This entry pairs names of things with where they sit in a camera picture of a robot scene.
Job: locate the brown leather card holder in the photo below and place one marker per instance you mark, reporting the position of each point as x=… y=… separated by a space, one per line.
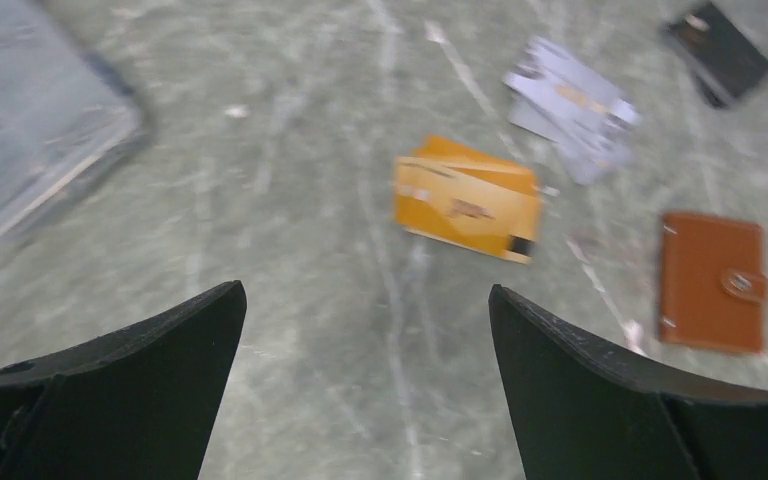
x=712 y=288

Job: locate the black card wallet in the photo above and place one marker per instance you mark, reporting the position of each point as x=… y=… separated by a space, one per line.
x=724 y=64

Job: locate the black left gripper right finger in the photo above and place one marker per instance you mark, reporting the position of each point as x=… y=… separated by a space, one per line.
x=582 y=407

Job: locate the gold card stack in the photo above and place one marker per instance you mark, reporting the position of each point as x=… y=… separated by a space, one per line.
x=440 y=148

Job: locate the clear plastic parts box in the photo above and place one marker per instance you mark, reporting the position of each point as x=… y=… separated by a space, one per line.
x=66 y=117

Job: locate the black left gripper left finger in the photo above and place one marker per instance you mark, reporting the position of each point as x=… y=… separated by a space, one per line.
x=137 y=403

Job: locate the gold VIP card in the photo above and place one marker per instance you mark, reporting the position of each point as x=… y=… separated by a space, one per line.
x=490 y=211

